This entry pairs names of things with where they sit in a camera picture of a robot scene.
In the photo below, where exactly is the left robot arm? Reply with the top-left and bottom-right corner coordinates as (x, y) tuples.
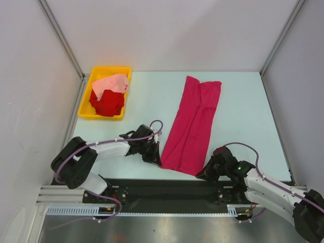
(51, 120), (163, 203)

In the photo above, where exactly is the magenta t shirt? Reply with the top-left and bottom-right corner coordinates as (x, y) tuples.
(160, 76), (222, 176)

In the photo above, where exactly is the white slotted cable duct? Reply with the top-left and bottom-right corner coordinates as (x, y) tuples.
(46, 205), (256, 217)

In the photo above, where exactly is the aluminium frame post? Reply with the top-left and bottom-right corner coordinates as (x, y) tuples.
(36, 0), (86, 80)
(259, 0), (307, 78)

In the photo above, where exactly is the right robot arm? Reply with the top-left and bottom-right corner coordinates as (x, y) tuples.
(196, 146), (323, 242)

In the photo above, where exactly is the red t shirt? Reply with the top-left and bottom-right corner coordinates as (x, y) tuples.
(89, 90), (125, 117)

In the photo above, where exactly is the left aluminium frame post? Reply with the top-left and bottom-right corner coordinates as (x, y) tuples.
(36, 0), (86, 80)

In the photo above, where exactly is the light pink t shirt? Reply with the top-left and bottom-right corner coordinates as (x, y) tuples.
(92, 73), (129, 101)

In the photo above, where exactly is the yellow plastic bin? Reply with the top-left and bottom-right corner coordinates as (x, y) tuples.
(77, 66), (132, 121)

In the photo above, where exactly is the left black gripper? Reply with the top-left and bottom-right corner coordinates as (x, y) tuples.
(138, 140), (161, 166)

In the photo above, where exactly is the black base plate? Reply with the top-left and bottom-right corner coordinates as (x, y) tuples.
(50, 178), (296, 213)

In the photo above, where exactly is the right aluminium frame post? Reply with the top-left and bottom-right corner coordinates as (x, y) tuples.
(259, 0), (307, 78)

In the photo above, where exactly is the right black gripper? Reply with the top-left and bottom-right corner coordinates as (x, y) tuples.
(196, 155), (228, 183)

